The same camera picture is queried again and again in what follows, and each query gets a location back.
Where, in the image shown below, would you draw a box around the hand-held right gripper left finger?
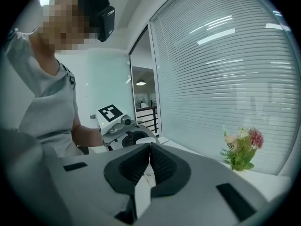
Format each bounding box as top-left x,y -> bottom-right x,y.
44,142 -> 152,226

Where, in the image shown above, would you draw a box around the person's head and neck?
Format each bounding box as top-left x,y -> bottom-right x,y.
30,0 -> 104,77

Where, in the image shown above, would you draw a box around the black head-mounted camera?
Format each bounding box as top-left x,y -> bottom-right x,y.
96,5 -> 116,43

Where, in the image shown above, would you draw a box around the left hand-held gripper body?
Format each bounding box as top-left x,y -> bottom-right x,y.
96,104 -> 137,152

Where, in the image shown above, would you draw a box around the person's left forearm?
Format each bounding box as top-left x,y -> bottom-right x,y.
71,113 -> 105,148

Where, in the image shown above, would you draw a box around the white window blinds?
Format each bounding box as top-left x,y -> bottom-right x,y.
149,0 -> 298,176

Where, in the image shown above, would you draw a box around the black metal railing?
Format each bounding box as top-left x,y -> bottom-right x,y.
136,106 -> 158,134

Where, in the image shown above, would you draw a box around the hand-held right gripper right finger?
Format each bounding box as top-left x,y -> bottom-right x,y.
149,142 -> 270,226

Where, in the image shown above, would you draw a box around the person's grey t-shirt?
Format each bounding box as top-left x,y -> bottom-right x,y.
4,28 -> 79,159

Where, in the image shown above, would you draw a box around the pink and yellow flower bouquet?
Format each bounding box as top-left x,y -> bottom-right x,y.
220,126 -> 264,172

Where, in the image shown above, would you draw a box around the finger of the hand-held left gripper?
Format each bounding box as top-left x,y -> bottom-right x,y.
121,130 -> 138,148
134,125 -> 161,143

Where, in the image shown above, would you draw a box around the frosted glass partition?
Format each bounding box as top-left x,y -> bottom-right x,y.
77,49 -> 132,150

